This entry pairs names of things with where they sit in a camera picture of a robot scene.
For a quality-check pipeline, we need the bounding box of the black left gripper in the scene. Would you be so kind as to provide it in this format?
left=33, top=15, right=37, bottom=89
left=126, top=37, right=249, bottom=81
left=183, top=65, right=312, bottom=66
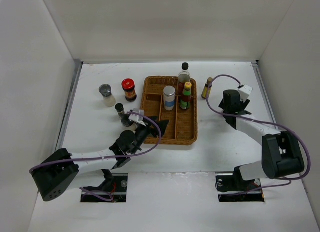
left=130, top=116, right=168, bottom=154

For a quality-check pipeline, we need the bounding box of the yellow label sesame oil bottle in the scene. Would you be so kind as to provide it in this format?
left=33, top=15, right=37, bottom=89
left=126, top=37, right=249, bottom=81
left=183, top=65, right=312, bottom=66
left=201, top=77, right=213, bottom=99

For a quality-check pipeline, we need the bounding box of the silver lid white pepper jar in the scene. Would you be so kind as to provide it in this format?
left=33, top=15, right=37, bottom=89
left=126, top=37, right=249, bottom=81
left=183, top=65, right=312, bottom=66
left=163, top=85, right=176, bottom=111

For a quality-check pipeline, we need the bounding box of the green label chili sauce bottle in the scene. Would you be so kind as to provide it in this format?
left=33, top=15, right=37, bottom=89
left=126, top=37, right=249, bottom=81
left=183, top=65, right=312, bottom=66
left=180, top=82, right=192, bottom=110

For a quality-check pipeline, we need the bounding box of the red lid chili sauce jar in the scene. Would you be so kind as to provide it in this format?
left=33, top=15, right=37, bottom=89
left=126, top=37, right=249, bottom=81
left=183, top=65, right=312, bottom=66
left=121, top=78, right=137, bottom=102

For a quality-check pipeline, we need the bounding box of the tall dark soy sauce bottle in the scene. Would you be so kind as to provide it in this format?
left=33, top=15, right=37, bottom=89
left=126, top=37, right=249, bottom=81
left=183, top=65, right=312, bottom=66
left=177, top=62, right=191, bottom=95

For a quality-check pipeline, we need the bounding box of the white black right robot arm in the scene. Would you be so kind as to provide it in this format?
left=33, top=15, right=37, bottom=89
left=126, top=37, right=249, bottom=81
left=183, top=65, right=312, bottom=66
left=219, top=89, right=305, bottom=190

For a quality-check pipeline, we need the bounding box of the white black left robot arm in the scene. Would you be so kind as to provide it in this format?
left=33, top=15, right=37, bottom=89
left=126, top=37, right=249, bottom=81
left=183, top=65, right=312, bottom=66
left=29, top=115, right=169, bottom=202

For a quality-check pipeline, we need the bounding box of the brown wicker divided basket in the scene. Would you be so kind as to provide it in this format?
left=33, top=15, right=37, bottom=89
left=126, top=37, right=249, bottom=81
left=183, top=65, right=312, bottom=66
left=140, top=76, right=198, bottom=145

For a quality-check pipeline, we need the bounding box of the clear glass shaker jar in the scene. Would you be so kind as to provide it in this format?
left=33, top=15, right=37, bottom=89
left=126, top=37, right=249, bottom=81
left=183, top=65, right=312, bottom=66
left=121, top=114, right=136, bottom=131

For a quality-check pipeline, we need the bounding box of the small black pepper grinder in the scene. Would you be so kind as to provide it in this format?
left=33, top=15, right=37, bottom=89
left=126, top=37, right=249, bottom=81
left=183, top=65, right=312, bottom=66
left=115, top=103, right=125, bottom=117

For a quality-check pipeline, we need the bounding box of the clear salt grinder black top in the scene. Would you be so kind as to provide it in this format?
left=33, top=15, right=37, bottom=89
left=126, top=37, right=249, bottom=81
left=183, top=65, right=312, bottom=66
left=98, top=84, right=116, bottom=107

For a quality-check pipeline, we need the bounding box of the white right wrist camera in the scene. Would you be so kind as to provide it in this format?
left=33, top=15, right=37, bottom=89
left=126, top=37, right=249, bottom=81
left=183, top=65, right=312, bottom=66
left=238, top=84, right=253, bottom=102

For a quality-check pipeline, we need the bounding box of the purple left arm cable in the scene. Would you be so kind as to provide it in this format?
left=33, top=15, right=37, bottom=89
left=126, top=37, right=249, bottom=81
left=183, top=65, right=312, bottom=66
left=29, top=111, right=163, bottom=202

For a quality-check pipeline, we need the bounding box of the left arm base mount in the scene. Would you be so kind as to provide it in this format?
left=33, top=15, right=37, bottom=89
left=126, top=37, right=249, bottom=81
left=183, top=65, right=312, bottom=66
left=80, top=169, right=129, bottom=203

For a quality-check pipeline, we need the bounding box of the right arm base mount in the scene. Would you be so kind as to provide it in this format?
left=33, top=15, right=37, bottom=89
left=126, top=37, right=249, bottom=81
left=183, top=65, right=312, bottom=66
left=215, top=173, right=265, bottom=202

